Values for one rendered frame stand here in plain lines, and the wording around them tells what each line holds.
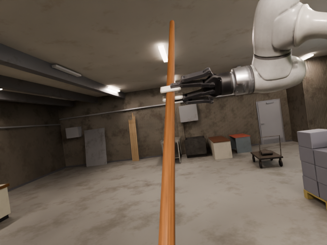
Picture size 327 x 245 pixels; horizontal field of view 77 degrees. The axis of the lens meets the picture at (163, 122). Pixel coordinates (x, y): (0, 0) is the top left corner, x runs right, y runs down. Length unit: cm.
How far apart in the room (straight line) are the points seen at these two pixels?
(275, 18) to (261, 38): 6
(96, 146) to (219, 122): 656
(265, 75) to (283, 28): 13
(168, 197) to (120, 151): 1109
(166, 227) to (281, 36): 53
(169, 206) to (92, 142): 1132
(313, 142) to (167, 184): 411
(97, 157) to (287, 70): 1116
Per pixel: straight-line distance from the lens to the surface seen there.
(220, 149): 874
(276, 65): 69
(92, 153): 1169
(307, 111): 1060
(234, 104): 1109
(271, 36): 66
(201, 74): 68
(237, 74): 69
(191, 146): 951
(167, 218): 42
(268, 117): 1149
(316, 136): 448
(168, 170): 47
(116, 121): 1144
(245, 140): 971
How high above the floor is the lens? 186
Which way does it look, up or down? 1 degrees down
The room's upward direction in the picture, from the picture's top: 8 degrees counter-clockwise
